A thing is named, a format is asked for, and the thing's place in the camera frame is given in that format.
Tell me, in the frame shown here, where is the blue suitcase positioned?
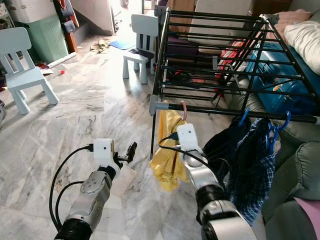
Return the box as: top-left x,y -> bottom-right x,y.
249,40 -> 320,115

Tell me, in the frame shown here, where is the navy garment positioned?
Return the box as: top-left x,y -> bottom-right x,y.
202,117 -> 257,202

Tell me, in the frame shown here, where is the mint green storage bin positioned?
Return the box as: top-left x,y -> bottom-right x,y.
22,14 -> 71,65

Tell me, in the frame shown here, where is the light blue child chair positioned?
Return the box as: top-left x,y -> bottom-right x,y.
0,27 -> 60,115

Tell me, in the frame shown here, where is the white storage box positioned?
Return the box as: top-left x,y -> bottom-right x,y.
5,0 -> 57,25

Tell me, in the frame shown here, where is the white pillow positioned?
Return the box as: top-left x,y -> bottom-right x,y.
282,20 -> 320,77

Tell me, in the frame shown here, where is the blue floor mat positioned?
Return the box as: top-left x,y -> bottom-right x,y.
109,38 -> 137,51

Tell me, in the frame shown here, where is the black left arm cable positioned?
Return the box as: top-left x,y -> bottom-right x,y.
48,143 -> 97,232

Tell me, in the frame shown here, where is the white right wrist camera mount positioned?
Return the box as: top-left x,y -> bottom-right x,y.
176,123 -> 199,153

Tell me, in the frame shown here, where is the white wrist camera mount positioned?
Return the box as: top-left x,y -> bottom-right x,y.
93,138 -> 116,169
176,123 -> 199,153

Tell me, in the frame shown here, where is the dark green sofa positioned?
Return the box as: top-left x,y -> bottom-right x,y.
261,119 -> 320,240

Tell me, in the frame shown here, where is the brown crumpled item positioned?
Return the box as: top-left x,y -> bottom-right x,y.
89,38 -> 112,55

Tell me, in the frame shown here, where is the black metal clothes rack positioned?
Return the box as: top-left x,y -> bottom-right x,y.
148,6 -> 320,157

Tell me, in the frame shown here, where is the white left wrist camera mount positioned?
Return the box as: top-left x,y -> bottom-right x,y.
93,138 -> 116,169

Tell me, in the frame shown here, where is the pale pink cushion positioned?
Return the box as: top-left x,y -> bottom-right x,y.
273,8 -> 314,31

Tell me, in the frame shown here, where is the colourful striped item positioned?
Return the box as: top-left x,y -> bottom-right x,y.
217,38 -> 254,82

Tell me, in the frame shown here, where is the yellow garment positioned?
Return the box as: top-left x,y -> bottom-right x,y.
148,108 -> 191,192

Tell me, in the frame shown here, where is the white tube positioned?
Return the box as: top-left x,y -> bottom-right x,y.
47,52 -> 79,70

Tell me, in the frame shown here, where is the pink plastic clothes hanger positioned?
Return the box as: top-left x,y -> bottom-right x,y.
179,100 -> 189,122

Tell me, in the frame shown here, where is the pink sheet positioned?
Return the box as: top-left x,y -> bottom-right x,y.
293,196 -> 320,239

